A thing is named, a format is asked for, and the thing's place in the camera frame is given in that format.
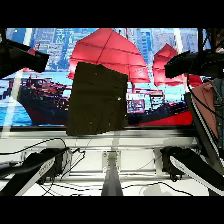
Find dark brown shorts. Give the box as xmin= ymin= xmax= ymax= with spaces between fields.
xmin=65 ymin=61 xmax=130 ymax=137

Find pink garment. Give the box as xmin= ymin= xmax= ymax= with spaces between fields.
xmin=191 ymin=81 xmax=222 ymax=138

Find black cable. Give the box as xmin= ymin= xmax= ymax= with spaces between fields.
xmin=121 ymin=180 xmax=195 ymax=197
xmin=0 ymin=137 xmax=70 ymax=156
xmin=185 ymin=72 xmax=224 ymax=122
xmin=35 ymin=149 xmax=87 ymax=197

